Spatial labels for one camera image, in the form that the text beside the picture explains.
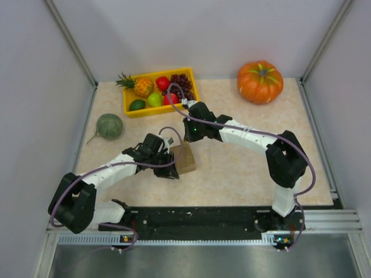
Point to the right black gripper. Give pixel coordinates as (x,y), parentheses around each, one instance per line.
(189,136)

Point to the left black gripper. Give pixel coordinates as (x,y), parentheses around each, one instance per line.
(169,171)

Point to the brown cardboard express box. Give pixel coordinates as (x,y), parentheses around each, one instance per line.
(186,162)

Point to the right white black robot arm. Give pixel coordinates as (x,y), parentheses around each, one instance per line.
(284,154)

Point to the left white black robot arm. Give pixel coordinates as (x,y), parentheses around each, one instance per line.
(75,206)

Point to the red toy apple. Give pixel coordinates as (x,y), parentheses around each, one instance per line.
(171,98)

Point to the green toy pear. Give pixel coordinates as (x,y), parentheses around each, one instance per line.
(155,100)

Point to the purple toy grapes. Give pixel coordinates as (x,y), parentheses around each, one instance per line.
(182,81)

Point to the red toy tomato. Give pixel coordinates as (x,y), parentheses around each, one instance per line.
(162,83)

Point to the green toy lime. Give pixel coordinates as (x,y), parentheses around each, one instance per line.
(137,104)

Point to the toy pineapple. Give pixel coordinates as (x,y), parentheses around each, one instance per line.
(142,87)

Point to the green toy melon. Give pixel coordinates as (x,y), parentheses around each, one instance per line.
(108,126)

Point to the orange toy pumpkin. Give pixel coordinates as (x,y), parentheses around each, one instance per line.
(259,82)

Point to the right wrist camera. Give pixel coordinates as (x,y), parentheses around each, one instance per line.
(186,104)

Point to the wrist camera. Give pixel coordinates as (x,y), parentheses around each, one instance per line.
(166,143)
(186,104)

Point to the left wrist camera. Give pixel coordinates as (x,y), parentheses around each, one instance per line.
(166,143)

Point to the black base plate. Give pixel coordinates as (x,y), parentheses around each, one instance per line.
(208,223)

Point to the aluminium rail frame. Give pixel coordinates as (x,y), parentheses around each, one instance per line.
(317,220)

